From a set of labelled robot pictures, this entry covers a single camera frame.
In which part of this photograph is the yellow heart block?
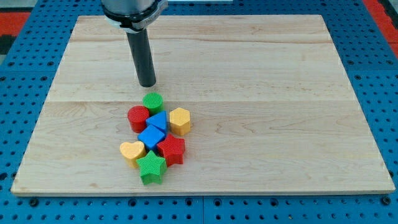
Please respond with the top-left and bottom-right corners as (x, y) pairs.
(119, 141), (147, 169)

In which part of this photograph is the blue triangle block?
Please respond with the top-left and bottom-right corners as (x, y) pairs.
(146, 111), (168, 134)

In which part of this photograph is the green cylinder block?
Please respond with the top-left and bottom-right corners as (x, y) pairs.
(142, 92), (164, 115)

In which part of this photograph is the yellow hexagon block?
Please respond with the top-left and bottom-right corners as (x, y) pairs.
(169, 108), (191, 136)

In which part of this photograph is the light wooden board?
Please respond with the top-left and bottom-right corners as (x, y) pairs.
(11, 15), (395, 197)

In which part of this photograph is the red star block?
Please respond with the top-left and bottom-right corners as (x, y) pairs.
(157, 134), (185, 167)

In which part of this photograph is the red cylinder block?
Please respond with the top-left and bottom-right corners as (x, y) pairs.
(127, 106), (150, 133)

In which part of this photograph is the blue cube block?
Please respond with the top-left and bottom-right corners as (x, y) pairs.
(137, 125), (165, 154)

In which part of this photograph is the green star block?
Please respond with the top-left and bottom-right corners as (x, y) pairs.
(137, 151), (167, 185)

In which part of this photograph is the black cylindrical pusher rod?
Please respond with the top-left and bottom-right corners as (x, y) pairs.
(127, 29), (156, 88)

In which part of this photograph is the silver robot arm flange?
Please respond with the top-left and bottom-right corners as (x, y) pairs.
(101, 0), (169, 34)

